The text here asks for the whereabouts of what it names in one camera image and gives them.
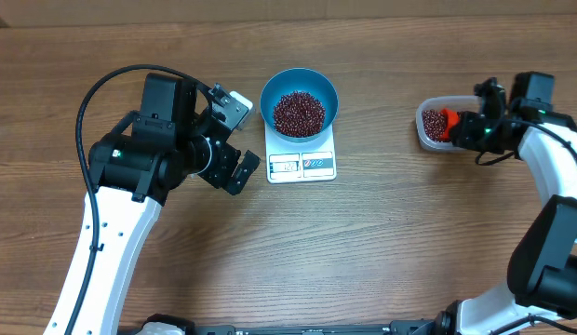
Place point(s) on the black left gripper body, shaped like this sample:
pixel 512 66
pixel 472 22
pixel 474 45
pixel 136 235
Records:
pixel 222 162

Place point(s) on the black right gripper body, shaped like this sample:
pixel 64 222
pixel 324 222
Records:
pixel 494 143

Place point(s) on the red measuring scoop blue handle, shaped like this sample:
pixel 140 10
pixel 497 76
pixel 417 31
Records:
pixel 452 119

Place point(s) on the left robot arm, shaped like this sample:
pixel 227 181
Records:
pixel 181 129

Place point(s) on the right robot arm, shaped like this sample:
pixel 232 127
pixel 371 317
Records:
pixel 541 279

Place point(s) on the white digital kitchen scale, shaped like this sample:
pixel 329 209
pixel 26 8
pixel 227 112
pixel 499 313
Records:
pixel 292 162

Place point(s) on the red beans in bowl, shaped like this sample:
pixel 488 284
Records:
pixel 299 115

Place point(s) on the blue bowl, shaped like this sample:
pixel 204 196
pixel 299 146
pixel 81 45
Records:
pixel 299 79

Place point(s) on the clear plastic container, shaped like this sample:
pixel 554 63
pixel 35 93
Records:
pixel 457 103

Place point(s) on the red adzuki beans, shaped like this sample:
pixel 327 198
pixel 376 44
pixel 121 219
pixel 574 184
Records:
pixel 434 124

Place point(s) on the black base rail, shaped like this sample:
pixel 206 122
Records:
pixel 168 324

